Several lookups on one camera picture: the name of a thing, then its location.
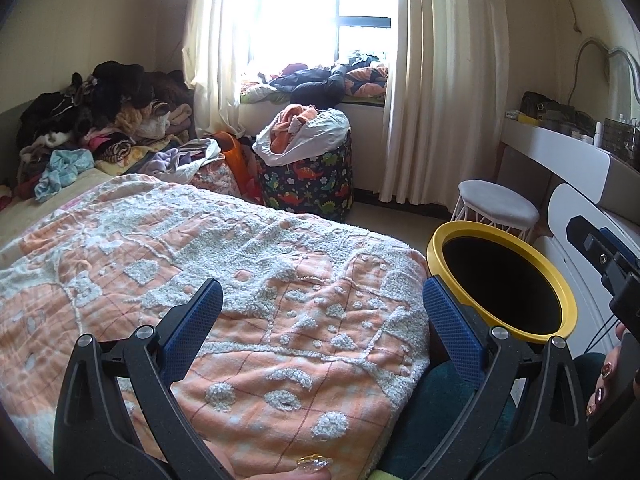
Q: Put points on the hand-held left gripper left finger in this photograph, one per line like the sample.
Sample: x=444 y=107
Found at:
x=192 y=327

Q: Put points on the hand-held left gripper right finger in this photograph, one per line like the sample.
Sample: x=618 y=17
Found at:
x=452 y=330

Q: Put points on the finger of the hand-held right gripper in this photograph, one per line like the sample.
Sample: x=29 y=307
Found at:
x=585 y=240
x=617 y=245

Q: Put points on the yellow rimmed black trash bin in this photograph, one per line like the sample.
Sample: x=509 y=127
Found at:
x=434 y=255

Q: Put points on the person's right hand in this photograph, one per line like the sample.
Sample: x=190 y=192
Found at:
x=602 y=385

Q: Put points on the person's left hand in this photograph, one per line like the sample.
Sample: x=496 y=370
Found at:
x=260 y=465

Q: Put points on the white rounded drawer cabinet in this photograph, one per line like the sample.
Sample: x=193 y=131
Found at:
x=562 y=210

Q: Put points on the peach white tufted blanket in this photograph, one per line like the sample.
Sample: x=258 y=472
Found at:
x=250 y=270

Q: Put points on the teal pants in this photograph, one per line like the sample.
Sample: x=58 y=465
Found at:
x=430 y=410

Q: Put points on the white vanity desk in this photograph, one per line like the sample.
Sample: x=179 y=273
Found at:
x=560 y=150

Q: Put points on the white bottle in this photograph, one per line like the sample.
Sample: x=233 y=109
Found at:
x=598 y=134

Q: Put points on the black organizer box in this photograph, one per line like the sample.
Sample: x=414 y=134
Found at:
x=620 y=137

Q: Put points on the small yellow box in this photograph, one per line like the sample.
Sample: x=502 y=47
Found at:
x=525 y=118

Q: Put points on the black bag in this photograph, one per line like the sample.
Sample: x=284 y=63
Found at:
x=537 y=105

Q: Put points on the floral pink bag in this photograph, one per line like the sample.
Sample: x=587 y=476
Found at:
x=220 y=177

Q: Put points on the wavy framed mirror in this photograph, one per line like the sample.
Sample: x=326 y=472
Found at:
x=625 y=67

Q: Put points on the orange bag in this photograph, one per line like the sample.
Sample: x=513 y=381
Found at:
x=235 y=155

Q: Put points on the dinosaur print laundry basket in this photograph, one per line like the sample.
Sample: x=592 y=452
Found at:
x=310 y=180

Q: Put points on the light blue cloth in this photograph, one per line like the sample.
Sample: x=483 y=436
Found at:
x=65 y=165

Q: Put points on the cream curtain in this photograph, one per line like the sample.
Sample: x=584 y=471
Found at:
x=440 y=85
x=210 y=50

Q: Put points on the white orange laundry bundle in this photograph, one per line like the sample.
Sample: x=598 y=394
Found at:
x=310 y=135

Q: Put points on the pile of mixed clothes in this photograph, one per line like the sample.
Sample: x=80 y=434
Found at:
x=115 y=90

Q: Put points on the pile of jackets and bedding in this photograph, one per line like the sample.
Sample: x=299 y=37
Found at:
x=315 y=82

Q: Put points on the black framed window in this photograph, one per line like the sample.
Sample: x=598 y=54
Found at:
x=360 y=21

